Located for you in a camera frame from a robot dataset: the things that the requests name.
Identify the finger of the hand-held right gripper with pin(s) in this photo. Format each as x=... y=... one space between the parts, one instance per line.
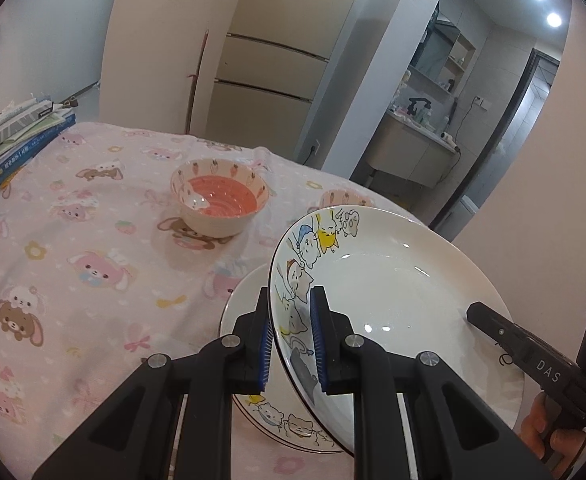
x=498 y=330

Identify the white cat print plate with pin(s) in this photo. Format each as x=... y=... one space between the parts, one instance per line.
x=248 y=290
x=398 y=285

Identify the wooden stick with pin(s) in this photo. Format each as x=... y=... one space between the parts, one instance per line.
x=197 y=80

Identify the beige vanity cabinet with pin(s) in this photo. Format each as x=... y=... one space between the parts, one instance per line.
x=408 y=150

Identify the white hair dryer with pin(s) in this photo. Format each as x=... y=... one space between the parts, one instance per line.
x=450 y=141

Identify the carrot print bowl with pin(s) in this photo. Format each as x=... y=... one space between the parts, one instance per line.
x=213 y=222
x=343 y=198

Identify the person's right hand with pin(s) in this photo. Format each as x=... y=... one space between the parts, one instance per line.
x=543 y=427

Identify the grey striped box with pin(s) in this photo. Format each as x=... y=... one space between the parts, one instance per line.
x=20 y=119

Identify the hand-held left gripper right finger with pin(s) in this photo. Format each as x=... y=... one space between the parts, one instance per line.
x=319 y=340

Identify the beige refrigerator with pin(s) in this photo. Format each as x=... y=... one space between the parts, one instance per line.
x=283 y=35

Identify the bathroom wall outlet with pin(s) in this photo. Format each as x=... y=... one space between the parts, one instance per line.
x=480 y=102

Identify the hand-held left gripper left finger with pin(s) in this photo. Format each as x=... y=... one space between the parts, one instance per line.
x=265 y=355

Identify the bathroom mirror cabinet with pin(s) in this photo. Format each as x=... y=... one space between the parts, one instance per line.
x=438 y=45

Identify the dark door frame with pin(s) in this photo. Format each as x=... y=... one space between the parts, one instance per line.
x=493 y=145

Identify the white wall socket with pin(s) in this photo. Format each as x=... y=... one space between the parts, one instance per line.
x=316 y=147

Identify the light green book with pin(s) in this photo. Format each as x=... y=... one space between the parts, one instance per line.
x=50 y=122

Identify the black faucet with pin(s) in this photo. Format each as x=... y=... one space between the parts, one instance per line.
x=418 y=107

